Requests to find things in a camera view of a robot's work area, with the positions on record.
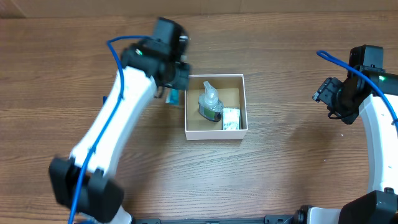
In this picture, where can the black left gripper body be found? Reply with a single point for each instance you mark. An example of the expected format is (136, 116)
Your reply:
(179, 74)

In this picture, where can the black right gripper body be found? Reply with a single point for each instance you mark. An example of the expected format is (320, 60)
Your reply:
(327, 92)

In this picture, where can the blue toothpaste tube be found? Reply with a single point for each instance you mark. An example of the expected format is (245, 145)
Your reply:
(173, 97)

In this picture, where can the clear pump bottle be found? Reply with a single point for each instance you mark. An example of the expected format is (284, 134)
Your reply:
(210, 106)

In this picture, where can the green white packet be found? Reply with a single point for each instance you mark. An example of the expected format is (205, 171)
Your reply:
(231, 119)

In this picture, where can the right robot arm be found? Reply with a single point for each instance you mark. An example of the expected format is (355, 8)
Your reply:
(348, 100)

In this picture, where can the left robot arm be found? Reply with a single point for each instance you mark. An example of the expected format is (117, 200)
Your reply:
(84, 183)

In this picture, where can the white cardboard box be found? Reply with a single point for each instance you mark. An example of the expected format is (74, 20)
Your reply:
(231, 90)

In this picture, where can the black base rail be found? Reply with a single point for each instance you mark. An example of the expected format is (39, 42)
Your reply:
(268, 219)

